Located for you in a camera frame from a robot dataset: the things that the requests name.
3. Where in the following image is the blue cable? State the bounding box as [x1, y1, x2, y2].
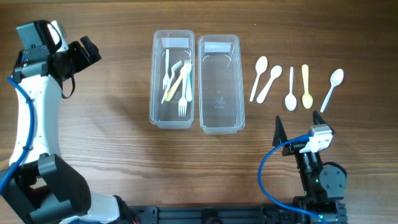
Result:
[0, 54, 35, 195]
[257, 134, 328, 224]

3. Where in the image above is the clear plastic container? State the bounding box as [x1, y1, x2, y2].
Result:
[149, 30, 195, 129]
[198, 35, 246, 134]

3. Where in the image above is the right blue cable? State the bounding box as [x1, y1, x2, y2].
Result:
[257, 134, 328, 224]

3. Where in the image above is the wide white plastic spoon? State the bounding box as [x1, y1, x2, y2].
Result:
[256, 65, 282, 103]

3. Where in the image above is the left blue cable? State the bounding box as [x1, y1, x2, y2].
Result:
[0, 54, 35, 195]

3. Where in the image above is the right clear plastic container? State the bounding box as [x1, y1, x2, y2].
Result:
[198, 35, 246, 134]

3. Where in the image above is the yellow plastic fork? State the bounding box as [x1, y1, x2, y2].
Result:
[165, 60, 192, 101]

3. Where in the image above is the cream plastic spoon leftmost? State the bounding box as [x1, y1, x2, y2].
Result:
[249, 56, 268, 102]

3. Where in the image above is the slanted white plastic fork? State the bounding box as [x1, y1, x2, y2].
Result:
[162, 49, 169, 90]

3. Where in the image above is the white spoon bowl down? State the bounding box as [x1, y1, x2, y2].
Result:
[285, 67, 297, 111]

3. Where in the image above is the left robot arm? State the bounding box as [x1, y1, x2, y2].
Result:
[1, 20, 140, 223]

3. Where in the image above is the left clear plastic container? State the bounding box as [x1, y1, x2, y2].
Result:
[149, 30, 195, 129]

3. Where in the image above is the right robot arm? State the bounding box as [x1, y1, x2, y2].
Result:
[282, 111, 348, 223]

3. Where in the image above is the yellow plastic spoon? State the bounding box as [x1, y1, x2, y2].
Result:
[302, 64, 313, 109]

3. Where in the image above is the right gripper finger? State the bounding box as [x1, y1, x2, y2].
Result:
[272, 115, 287, 146]
[313, 110, 335, 134]

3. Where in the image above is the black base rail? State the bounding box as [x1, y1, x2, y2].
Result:
[124, 203, 348, 224]

